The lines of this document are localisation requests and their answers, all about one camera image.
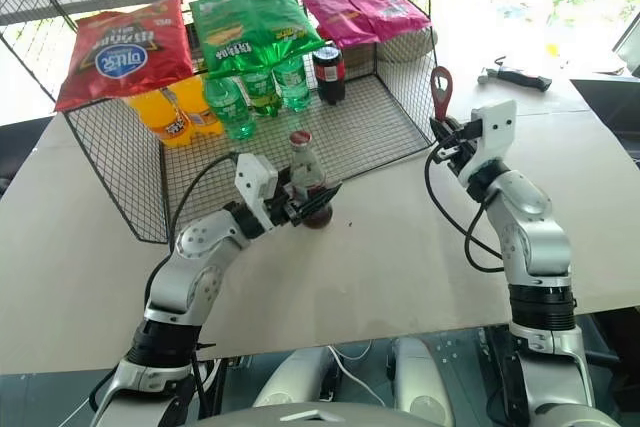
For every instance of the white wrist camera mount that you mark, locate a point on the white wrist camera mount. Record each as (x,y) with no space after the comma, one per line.
(492,127)
(252,182)

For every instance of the clear glass cola bottle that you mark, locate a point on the clear glass cola bottle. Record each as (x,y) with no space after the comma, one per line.
(306,172)

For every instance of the red bottle opener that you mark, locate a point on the red bottle opener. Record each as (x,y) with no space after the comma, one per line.
(442,92)

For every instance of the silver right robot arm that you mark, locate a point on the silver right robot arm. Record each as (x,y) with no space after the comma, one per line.
(535,242)

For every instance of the pink chips bag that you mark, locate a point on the pink chips bag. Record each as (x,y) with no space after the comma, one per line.
(355,2)

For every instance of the red chips bag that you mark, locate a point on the red chips bag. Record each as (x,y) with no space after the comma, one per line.
(120,57)

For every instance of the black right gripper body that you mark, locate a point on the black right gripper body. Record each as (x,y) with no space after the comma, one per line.
(462,151)

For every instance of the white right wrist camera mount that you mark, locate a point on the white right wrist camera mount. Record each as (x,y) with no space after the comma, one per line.
(492,127)

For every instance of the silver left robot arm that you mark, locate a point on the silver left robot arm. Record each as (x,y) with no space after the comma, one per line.
(200,252)

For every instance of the grey robot torso cover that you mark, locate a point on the grey robot torso cover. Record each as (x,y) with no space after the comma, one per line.
(310,417)

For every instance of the green soda plastic bottle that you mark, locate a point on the green soda plastic bottle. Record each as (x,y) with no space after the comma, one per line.
(261,92)
(232,112)
(295,84)

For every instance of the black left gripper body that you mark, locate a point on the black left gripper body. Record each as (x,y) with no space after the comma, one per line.
(282,204)

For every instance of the green chips bag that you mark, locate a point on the green chips bag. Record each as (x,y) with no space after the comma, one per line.
(250,27)

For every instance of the dark laptop screen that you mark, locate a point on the dark laptop screen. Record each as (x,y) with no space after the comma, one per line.
(629,47)

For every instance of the small black hex key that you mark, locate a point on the small black hex key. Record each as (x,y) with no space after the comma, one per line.
(499,61)

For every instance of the dark cola plastic bottle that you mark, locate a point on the dark cola plastic bottle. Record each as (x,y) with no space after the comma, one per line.
(329,74)

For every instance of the silver rounded robot shell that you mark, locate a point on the silver rounded robot shell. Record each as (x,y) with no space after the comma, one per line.
(425,377)
(295,377)

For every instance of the orange soda plastic bottle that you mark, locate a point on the orange soda plastic bottle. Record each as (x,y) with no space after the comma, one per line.
(197,99)
(155,119)

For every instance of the red metal bottle cap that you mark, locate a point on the red metal bottle cap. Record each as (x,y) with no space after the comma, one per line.
(300,138)

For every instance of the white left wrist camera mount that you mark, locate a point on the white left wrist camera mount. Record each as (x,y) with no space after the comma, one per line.
(252,182)

